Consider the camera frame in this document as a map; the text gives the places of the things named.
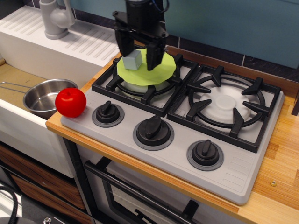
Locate black left burner grate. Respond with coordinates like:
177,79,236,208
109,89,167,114
92,54,199,117

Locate black right burner grate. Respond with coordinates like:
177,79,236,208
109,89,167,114
167,65,281,153

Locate red toy tomato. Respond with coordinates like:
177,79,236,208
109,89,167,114
55,88,87,118

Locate grey toy stovetop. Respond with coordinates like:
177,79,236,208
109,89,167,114
60,58,285,206

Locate black oven door handle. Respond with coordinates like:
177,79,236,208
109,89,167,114
84,157,199,224

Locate lime green plate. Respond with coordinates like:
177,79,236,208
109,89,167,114
117,49,176,86

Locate white toy sink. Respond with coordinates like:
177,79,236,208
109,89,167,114
0,6,119,178

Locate light grey-blue cube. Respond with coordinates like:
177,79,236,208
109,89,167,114
123,50,143,70

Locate black burner grate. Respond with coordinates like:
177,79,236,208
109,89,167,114
92,54,199,117
167,65,281,153

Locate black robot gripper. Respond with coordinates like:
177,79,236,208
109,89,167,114
113,0,169,71

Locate black left stove knob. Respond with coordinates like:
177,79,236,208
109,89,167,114
92,100,125,128

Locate small steel pot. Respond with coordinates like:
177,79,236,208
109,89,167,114
0,79,78,120

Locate black right stove knob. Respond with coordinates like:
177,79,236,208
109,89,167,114
187,140,224,171

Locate black stove knob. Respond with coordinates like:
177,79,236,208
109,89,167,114
187,140,224,171
92,100,125,128
133,115,174,151

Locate black middle stove knob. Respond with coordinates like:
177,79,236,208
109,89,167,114
133,115,174,151

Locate grey toy faucet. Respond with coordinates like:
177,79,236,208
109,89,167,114
39,0,75,40

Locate wooden drawer fronts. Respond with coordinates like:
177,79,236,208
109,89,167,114
0,142,92,224

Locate white right burner cap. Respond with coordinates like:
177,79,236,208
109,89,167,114
200,85,251,124

